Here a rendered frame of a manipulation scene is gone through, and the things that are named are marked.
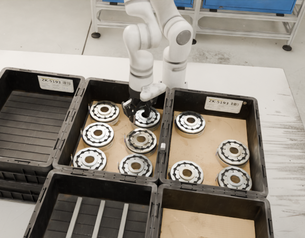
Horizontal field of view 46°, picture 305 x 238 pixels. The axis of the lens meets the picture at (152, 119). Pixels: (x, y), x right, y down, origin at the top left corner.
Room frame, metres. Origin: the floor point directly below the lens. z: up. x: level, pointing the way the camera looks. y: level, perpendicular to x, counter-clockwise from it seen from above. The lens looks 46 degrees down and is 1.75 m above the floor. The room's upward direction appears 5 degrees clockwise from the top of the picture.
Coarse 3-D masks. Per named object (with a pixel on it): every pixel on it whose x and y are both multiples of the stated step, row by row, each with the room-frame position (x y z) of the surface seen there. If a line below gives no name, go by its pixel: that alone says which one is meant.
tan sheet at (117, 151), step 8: (120, 104) 0.93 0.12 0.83; (120, 112) 0.89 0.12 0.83; (160, 112) 0.91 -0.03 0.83; (88, 120) 0.84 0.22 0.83; (120, 120) 0.85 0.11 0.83; (128, 120) 0.86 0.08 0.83; (160, 120) 0.87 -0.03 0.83; (112, 128) 0.81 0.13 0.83; (120, 128) 0.82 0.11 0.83; (128, 128) 0.82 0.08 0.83; (160, 128) 0.83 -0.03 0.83; (120, 136) 0.78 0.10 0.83; (80, 144) 0.73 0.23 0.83; (120, 144) 0.75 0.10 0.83; (104, 152) 0.71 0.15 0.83; (112, 152) 0.71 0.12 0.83; (120, 152) 0.71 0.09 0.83; (112, 160) 0.68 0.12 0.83; (120, 160) 0.68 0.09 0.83; (152, 160) 0.69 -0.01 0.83; (112, 168) 0.65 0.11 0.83; (152, 176) 0.63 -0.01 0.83
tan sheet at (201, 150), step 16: (176, 112) 0.92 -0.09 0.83; (208, 128) 0.85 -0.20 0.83; (224, 128) 0.86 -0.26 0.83; (240, 128) 0.86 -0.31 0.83; (176, 144) 0.76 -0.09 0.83; (192, 144) 0.77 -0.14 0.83; (208, 144) 0.78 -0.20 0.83; (176, 160) 0.70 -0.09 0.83; (192, 160) 0.70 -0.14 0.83; (208, 160) 0.71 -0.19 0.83; (208, 176) 0.65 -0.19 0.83
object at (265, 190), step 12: (228, 96) 0.91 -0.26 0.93; (240, 96) 0.92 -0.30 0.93; (168, 108) 0.83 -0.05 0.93; (168, 120) 0.78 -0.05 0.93; (168, 132) 0.74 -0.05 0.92; (264, 168) 0.62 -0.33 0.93; (168, 180) 0.55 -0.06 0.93; (264, 180) 0.58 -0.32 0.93; (240, 192) 0.53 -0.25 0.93; (252, 192) 0.54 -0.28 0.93; (264, 192) 0.54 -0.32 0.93
